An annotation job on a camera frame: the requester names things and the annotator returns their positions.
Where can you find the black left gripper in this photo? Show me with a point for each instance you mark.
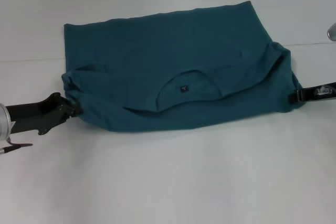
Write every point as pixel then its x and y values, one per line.
pixel 36 113

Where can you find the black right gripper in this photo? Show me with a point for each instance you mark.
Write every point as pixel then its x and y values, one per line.
pixel 319 93

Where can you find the teal shirt with FREE print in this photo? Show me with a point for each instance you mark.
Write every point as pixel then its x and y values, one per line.
pixel 183 64

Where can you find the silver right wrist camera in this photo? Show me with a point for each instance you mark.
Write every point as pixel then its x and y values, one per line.
pixel 332 32

